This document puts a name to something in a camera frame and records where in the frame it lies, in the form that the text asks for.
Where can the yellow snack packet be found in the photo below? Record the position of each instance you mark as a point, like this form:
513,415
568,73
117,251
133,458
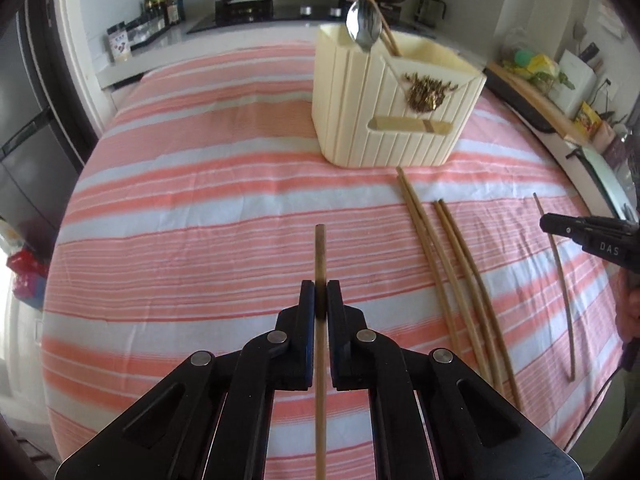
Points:
587,119

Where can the black gas cooktop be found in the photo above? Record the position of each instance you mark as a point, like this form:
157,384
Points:
250,17

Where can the red and blue toy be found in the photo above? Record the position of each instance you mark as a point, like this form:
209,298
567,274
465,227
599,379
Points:
25,267

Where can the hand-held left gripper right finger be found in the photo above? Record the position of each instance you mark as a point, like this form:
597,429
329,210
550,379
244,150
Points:
334,305

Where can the grey spatula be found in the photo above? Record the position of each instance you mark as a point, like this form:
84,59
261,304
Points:
579,37

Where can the rack of spice jars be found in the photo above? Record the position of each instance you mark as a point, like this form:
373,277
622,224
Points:
135,35

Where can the person's right hand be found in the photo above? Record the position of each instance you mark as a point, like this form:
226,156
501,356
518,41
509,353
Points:
630,305

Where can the dark glass pitcher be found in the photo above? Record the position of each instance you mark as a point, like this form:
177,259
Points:
431,9

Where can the cardboard box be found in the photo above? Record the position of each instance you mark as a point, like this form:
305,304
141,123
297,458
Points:
7,235

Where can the row of wooden chopsticks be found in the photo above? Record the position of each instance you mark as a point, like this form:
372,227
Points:
450,270

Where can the long wooden chopstick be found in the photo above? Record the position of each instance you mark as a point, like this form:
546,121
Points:
320,250
565,310
389,46
387,32

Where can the purple container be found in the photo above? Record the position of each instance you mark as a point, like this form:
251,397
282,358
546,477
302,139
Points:
618,152

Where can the cream ribbed utensil holder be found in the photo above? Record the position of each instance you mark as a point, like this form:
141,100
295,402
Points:
380,110

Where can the wooden cutting board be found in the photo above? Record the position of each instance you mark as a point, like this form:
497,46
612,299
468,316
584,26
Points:
540,105

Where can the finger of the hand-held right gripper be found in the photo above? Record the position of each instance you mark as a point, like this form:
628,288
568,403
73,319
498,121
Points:
600,247

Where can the yellow green plastic bag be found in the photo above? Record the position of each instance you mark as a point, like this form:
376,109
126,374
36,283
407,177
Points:
537,65

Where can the grey refrigerator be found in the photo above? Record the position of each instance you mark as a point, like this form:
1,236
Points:
30,150

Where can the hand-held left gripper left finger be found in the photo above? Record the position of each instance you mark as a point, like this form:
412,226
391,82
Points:
307,305

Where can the black tray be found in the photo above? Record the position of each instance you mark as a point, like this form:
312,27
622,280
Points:
515,102

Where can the white knife block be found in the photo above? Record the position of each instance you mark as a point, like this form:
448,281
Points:
575,82

